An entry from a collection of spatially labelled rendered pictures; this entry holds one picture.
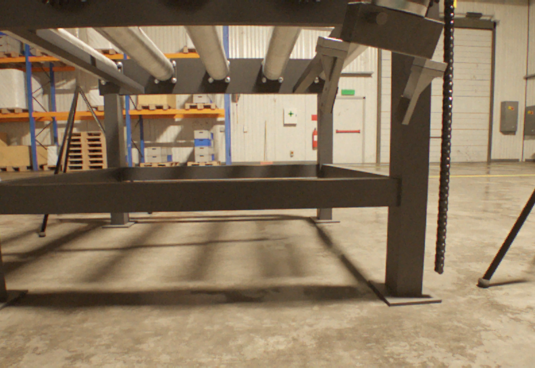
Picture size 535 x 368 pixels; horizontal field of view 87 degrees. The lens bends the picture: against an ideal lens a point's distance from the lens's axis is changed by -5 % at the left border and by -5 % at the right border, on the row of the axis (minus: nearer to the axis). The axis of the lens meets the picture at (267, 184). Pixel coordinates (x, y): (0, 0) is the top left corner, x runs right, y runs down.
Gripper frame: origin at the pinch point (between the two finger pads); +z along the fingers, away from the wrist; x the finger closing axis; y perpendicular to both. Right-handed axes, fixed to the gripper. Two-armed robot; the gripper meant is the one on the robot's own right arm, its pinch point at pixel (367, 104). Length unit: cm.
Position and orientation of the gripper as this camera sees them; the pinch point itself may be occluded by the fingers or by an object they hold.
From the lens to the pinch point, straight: 50.9
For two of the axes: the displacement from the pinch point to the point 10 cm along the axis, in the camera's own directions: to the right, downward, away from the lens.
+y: 1.3, 4.9, -8.6
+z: -1.7, 8.7, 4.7
